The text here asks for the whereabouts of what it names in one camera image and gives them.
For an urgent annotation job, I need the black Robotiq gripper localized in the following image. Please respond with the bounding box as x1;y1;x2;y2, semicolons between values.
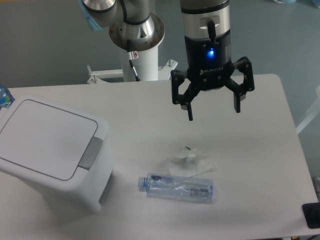
170;34;256;122

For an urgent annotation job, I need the white push-button trash can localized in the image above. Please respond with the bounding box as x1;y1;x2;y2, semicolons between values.
0;94;115;213

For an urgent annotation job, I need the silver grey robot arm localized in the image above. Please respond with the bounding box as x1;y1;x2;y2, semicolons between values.
78;0;255;119

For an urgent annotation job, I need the crumpled white tissue wrapper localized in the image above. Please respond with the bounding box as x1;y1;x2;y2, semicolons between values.
166;145;214;177

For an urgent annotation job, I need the clear plastic water bottle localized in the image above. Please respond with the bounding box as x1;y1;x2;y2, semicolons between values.
137;173;214;204

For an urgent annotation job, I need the black device at table corner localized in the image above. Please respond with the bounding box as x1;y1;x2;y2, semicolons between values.
302;202;320;229

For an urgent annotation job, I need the blue bottle pack at edge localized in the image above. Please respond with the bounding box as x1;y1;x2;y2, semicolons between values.
0;84;16;109

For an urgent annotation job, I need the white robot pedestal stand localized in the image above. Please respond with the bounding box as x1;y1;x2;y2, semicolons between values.
87;45;178;84

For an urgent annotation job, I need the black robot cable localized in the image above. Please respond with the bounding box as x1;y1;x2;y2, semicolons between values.
126;39;142;82

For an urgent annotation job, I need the white frame at right edge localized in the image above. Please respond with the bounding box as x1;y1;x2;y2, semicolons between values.
296;85;320;135

